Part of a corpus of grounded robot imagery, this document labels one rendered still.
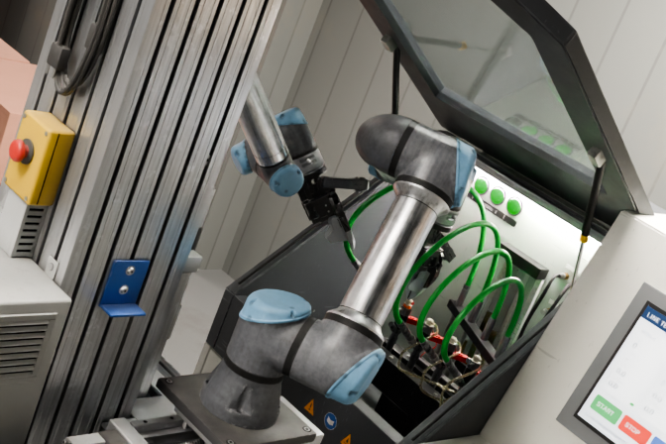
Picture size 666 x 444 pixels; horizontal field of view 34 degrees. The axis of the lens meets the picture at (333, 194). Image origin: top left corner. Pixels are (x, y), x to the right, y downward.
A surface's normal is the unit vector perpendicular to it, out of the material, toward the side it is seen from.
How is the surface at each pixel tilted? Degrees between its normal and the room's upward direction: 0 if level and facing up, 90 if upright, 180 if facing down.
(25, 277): 0
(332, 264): 90
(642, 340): 76
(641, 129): 90
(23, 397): 90
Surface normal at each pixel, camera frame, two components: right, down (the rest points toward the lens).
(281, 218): -0.67, -0.04
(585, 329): -0.60, -0.28
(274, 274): 0.61, 0.44
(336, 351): -0.05, -0.34
